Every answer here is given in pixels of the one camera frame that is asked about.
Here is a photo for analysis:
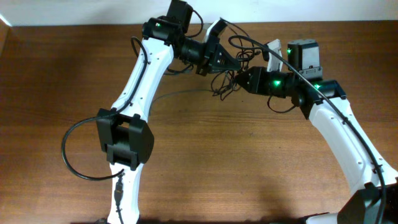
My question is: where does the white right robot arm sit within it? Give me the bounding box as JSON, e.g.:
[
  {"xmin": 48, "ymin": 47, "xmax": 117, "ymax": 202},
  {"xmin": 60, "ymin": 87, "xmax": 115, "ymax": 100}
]
[{"xmin": 236, "ymin": 38, "xmax": 397, "ymax": 223}]

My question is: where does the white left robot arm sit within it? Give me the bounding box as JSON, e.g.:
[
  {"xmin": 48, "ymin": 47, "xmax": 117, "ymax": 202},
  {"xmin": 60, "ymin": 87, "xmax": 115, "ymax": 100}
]
[{"xmin": 96, "ymin": 1, "xmax": 239, "ymax": 223}]

